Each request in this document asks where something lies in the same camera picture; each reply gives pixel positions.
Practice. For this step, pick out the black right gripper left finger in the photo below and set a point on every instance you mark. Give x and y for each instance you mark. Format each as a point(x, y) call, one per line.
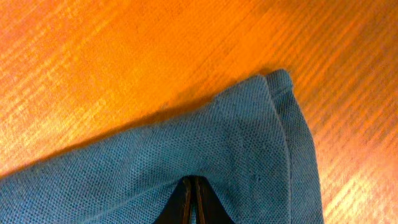
point(178, 205)

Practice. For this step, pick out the blue polo shirt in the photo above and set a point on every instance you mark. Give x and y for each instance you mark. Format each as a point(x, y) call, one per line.
point(250, 148)

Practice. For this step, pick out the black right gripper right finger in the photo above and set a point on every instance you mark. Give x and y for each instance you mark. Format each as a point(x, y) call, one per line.
point(209, 209)

